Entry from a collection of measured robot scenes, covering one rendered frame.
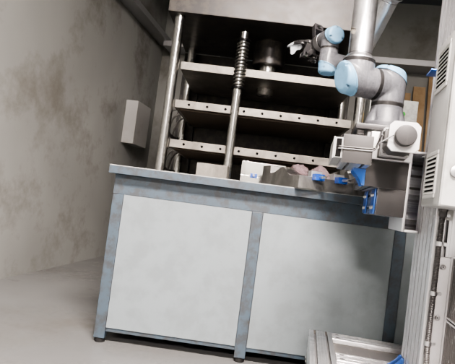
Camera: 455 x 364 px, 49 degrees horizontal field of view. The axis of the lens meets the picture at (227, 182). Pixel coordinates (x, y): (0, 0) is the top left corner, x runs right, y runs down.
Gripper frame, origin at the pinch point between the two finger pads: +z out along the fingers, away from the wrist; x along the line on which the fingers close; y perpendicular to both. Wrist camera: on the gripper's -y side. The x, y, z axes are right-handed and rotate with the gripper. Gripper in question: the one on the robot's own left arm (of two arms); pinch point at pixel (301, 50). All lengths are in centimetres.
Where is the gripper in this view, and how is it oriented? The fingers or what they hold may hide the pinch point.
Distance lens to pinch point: 246.0
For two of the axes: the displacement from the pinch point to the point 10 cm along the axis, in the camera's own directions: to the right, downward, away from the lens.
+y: -2.6, 9.6, -0.7
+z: -2.8, 0.0, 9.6
